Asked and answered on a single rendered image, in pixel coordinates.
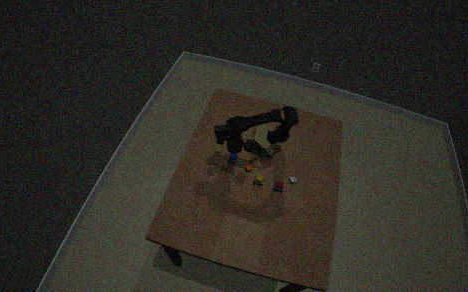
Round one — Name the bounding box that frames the yellow button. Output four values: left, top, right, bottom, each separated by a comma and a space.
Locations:
253, 174, 265, 187

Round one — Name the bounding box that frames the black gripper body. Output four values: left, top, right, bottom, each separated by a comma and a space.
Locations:
216, 136, 254, 152

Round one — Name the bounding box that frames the blue button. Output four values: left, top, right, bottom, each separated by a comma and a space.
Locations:
228, 153, 238, 164

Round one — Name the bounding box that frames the red button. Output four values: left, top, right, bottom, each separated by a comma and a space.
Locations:
273, 181, 284, 192

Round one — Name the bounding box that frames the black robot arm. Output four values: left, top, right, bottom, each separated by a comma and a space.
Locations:
214, 106, 299, 154

